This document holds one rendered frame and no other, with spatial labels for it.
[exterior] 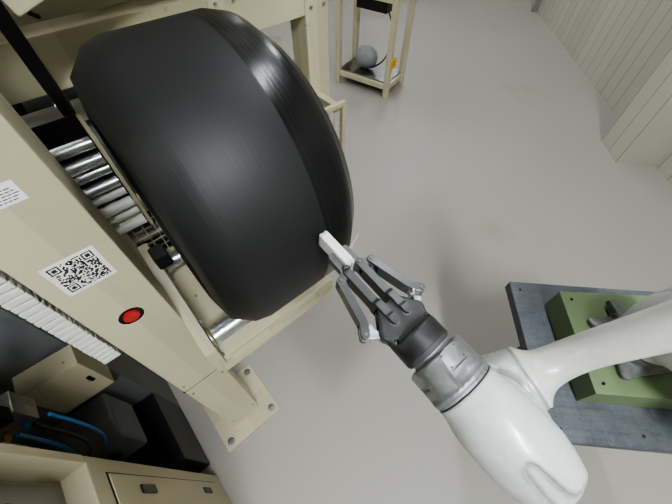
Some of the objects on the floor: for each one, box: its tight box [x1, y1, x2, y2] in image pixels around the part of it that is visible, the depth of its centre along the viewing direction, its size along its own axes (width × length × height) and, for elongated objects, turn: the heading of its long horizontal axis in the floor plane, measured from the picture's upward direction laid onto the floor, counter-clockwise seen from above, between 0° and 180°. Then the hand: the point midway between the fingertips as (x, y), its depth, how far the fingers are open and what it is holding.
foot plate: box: [202, 364, 280, 452], centre depth 152 cm, size 27×27×2 cm
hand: (336, 252), depth 52 cm, fingers closed
